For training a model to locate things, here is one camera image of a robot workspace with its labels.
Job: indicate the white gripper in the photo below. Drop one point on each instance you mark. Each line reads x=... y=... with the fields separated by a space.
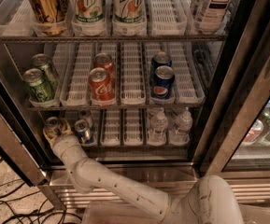
x=61 y=143

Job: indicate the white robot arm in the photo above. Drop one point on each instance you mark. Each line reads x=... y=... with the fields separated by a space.
x=210 y=200

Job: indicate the blue silver redbull can front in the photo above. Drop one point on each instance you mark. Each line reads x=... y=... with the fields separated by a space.
x=83 y=132

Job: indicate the redbull can rear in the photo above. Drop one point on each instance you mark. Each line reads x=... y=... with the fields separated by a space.
x=86 y=115

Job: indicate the red coca cola can front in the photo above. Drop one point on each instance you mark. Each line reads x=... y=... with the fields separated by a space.
x=101 y=86

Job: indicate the red coca cola can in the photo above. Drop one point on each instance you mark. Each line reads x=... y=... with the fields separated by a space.
x=104 y=60
x=101 y=86

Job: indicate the green soda can front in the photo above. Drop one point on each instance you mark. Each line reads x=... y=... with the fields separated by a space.
x=38 y=85

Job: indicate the green soda can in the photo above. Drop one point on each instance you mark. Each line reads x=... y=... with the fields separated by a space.
x=38 y=85
x=45 y=64

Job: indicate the green soda can rear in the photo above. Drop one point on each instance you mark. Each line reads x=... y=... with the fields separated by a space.
x=45 y=64

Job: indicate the red coca cola can rear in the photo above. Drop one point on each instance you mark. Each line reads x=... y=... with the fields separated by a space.
x=104 y=60

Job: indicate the blue pepsi can front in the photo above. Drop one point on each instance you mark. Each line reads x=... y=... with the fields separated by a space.
x=164 y=78

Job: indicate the blue pepsi can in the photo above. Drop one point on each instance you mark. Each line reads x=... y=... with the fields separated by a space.
x=164 y=78
x=161 y=58

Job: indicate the blue pepsi can rear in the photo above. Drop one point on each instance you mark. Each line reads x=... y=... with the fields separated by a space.
x=161 y=58

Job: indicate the gold tall can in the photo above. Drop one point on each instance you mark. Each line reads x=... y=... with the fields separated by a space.
x=50 y=14

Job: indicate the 7up can left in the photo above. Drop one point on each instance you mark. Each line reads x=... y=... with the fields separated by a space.
x=88 y=11

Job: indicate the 7up can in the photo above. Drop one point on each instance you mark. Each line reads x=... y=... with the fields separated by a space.
x=88 y=11
x=128 y=11

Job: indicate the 7up can right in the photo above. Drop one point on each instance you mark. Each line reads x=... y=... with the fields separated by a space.
x=128 y=11

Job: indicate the fridge glass door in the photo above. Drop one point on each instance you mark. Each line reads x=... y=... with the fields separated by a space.
x=242 y=96

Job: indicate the red can behind door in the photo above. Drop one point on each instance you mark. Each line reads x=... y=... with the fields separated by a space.
x=253 y=134

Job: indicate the clear water bottle left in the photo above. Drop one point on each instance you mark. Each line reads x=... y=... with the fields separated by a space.
x=157 y=130

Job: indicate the clear water bottle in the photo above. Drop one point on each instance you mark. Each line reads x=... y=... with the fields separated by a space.
x=157 y=130
x=180 y=133

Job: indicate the clear water bottle right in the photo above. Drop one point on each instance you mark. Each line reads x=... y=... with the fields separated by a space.
x=180 y=133

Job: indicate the teas tea bottle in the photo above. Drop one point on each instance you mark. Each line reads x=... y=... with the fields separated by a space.
x=208 y=15

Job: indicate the clear plastic bin right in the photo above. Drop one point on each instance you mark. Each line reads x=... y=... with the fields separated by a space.
x=255 y=215

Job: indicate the middle wire shelf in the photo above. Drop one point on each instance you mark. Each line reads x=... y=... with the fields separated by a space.
x=98 y=107

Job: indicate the wire shelf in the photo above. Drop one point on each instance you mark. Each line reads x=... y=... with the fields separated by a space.
x=109 y=39
x=98 y=107

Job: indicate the top wire shelf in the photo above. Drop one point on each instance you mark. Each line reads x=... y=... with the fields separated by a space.
x=109 y=39

